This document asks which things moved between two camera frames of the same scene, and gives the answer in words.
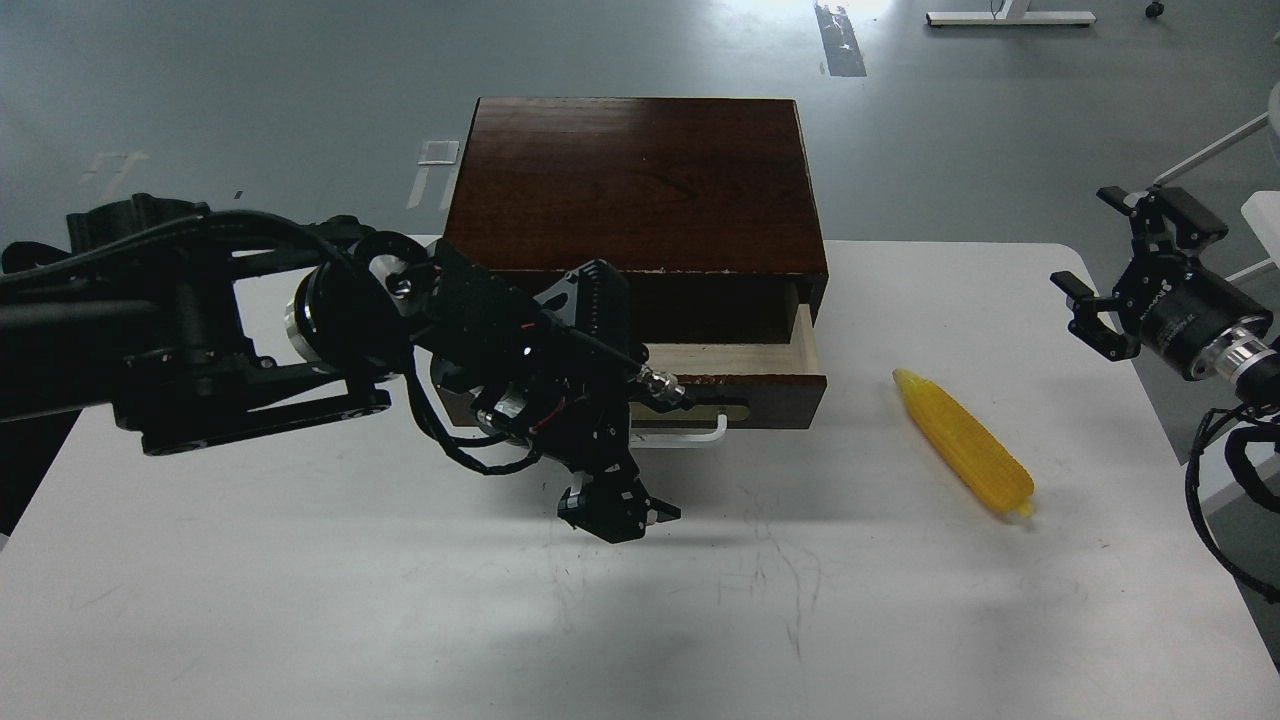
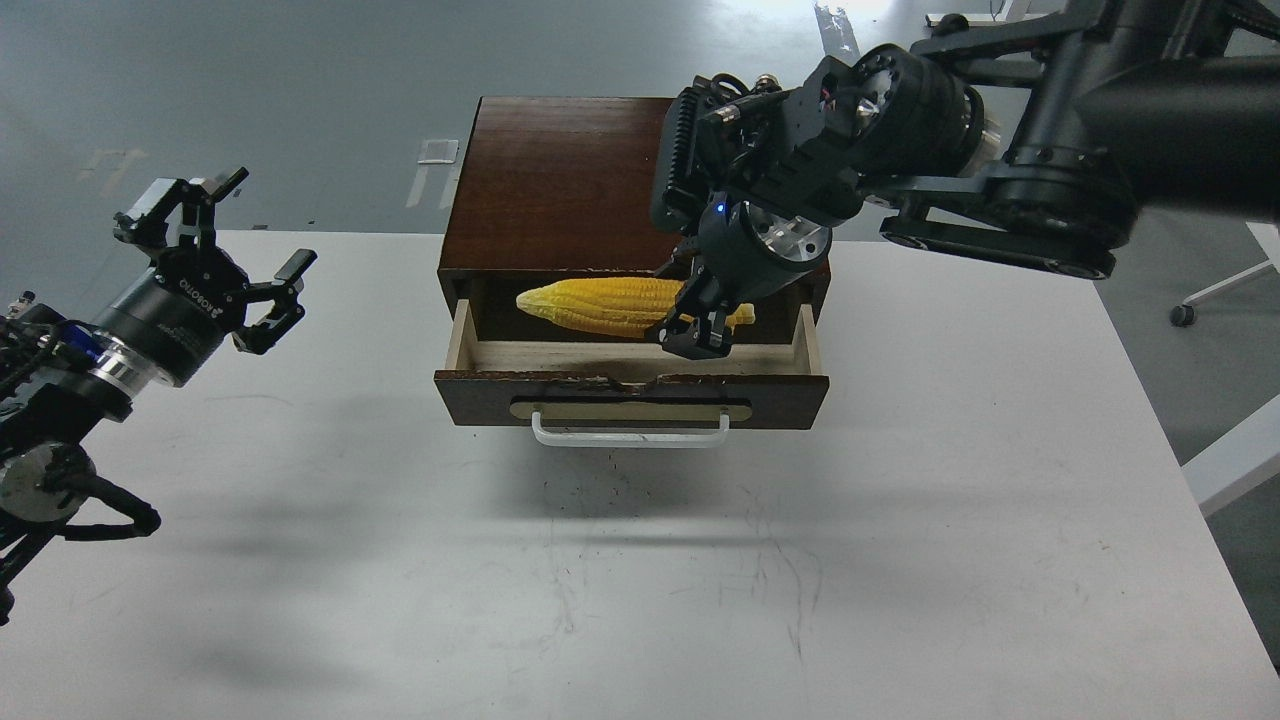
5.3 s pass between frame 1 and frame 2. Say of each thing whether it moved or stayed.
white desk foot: stayed
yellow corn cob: moved
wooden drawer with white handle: stayed
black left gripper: moved
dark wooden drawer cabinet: stayed
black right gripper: moved
